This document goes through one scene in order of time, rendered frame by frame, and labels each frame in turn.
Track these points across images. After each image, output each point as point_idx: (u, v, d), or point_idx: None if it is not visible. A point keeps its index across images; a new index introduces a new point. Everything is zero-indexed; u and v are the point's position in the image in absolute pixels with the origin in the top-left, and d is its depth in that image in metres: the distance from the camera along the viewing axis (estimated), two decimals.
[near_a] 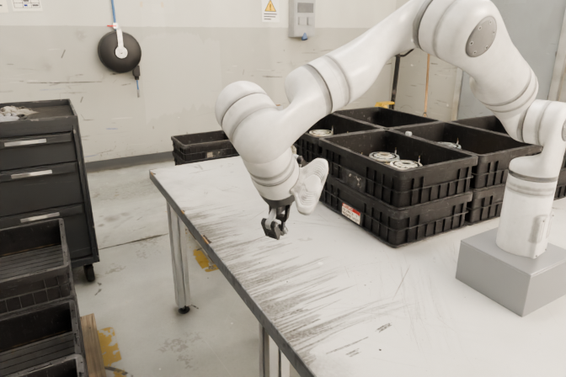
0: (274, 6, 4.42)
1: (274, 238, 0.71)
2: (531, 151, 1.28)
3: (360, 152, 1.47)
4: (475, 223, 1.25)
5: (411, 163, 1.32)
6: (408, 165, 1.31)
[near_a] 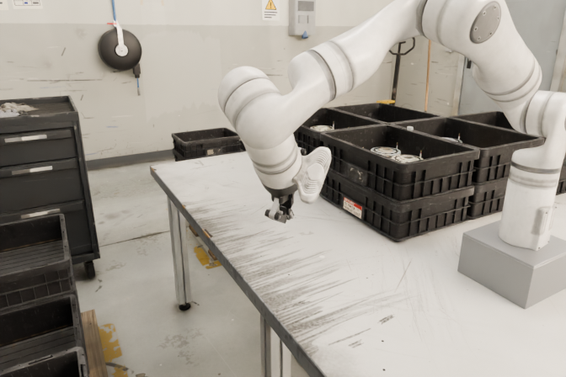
0: (274, 4, 4.42)
1: (281, 221, 0.72)
2: (533, 146, 1.28)
3: (362, 147, 1.46)
4: (477, 217, 1.25)
5: (413, 158, 1.31)
6: (410, 159, 1.30)
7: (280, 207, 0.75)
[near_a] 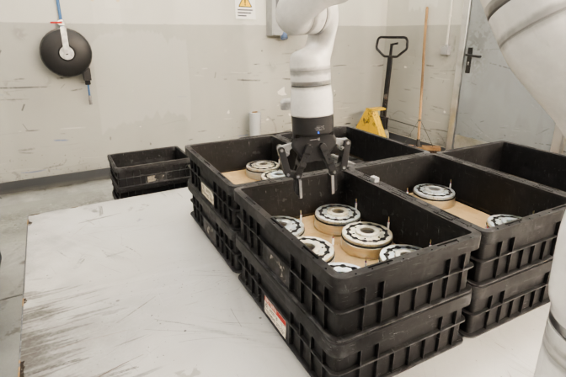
0: (249, 1, 3.93)
1: (343, 163, 0.79)
2: None
3: (305, 204, 0.98)
4: (476, 335, 0.77)
5: (375, 232, 0.83)
6: (370, 236, 0.82)
7: (331, 177, 0.77)
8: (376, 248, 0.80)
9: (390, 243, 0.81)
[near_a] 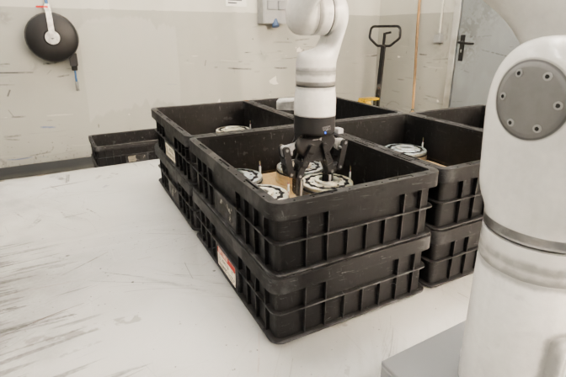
0: None
1: (337, 162, 0.81)
2: None
3: (267, 160, 0.94)
4: (438, 284, 0.73)
5: (334, 180, 0.79)
6: (328, 183, 0.78)
7: (328, 176, 0.79)
8: None
9: None
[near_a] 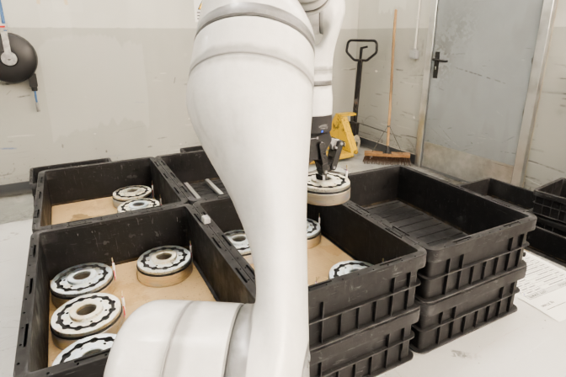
0: None
1: (330, 163, 0.81)
2: (402, 271, 0.67)
3: (136, 246, 0.85)
4: None
5: (331, 179, 0.79)
6: (325, 182, 0.78)
7: (323, 177, 0.78)
8: (330, 193, 0.75)
9: (346, 189, 0.77)
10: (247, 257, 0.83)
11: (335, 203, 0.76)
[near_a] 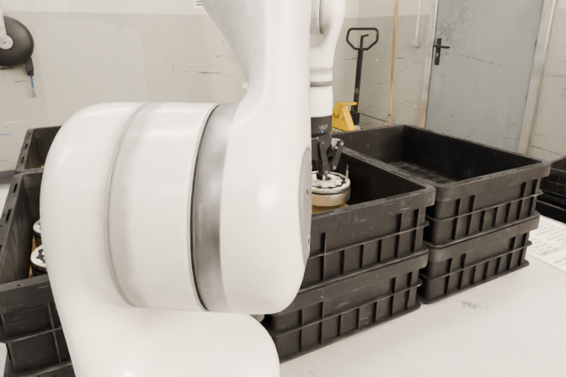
0: None
1: (331, 163, 0.80)
2: (409, 207, 0.62)
3: None
4: (283, 360, 0.59)
5: (331, 179, 0.79)
6: (325, 182, 0.78)
7: (323, 177, 0.78)
8: (330, 194, 0.75)
9: (346, 190, 0.77)
10: None
11: (335, 204, 0.76)
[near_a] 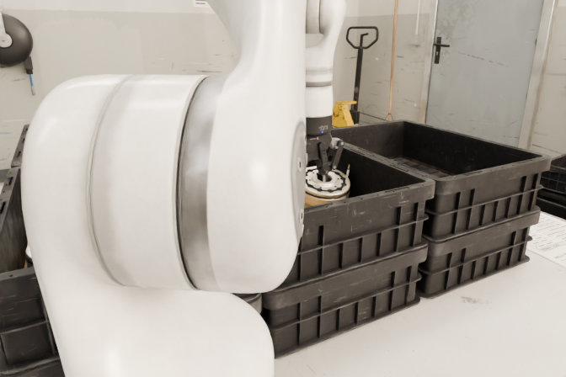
0: None
1: (331, 162, 0.80)
2: (408, 200, 0.62)
3: None
4: (281, 355, 0.59)
5: (332, 181, 0.79)
6: (326, 184, 0.77)
7: (323, 177, 0.78)
8: (329, 199, 0.76)
9: (346, 193, 0.77)
10: None
11: None
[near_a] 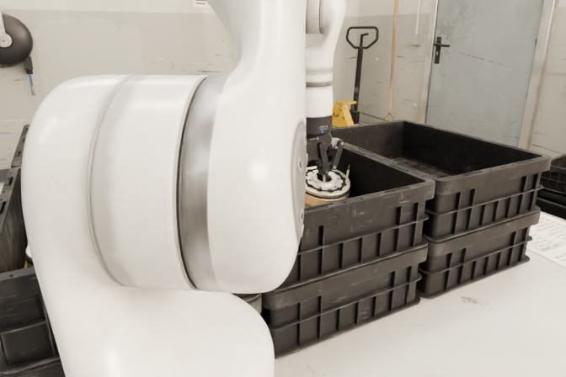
0: None
1: (331, 162, 0.80)
2: (408, 200, 0.62)
3: None
4: (281, 355, 0.59)
5: (332, 181, 0.79)
6: (326, 184, 0.77)
7: (323, 177, 0.78)
8: (329, 199, 0.76)
9: (346, 193, 0.77)
10: None
11: None
